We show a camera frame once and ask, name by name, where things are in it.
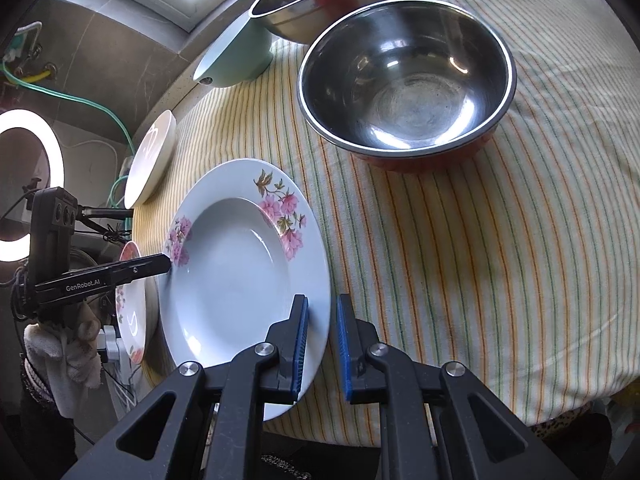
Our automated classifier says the light blue bowl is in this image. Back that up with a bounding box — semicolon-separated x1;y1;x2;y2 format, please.
192;10;275;88

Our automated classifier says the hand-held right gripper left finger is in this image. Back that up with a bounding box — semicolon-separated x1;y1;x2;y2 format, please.
62;294;311;480

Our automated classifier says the white cable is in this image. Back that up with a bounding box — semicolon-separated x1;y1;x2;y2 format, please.
65;137;126;153

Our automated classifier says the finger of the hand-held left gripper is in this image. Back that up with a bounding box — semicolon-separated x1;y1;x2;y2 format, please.
112;253;172;286

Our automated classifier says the red steel bowl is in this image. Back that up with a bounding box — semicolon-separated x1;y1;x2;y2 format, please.
297;0;517;173

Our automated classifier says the plain steel bowl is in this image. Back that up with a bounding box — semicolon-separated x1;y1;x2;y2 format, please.
248;0;398;45

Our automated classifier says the striped cloth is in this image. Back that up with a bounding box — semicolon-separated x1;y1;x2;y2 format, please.
131;0;640;448

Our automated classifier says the small floral plate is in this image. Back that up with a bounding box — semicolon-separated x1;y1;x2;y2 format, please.
114;241;161;365

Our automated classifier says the yellow hose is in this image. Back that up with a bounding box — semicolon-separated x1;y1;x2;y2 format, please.
20;67;53;86

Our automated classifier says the ring light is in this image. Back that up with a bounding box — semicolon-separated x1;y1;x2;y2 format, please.
0;109;66;262

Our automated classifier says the black tripod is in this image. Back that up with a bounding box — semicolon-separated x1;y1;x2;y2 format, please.
75;205;135;241

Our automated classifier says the person's left hand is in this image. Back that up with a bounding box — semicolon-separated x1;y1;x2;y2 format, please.
22;300;103;418

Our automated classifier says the white bowl with leaf print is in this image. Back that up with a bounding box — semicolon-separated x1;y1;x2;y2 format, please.
123;110;178;208

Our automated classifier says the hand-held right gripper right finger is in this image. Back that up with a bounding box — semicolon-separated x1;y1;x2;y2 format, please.
337;293;581;480

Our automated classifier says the large floral plate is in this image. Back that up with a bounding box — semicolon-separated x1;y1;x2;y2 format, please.
159;158;332;422

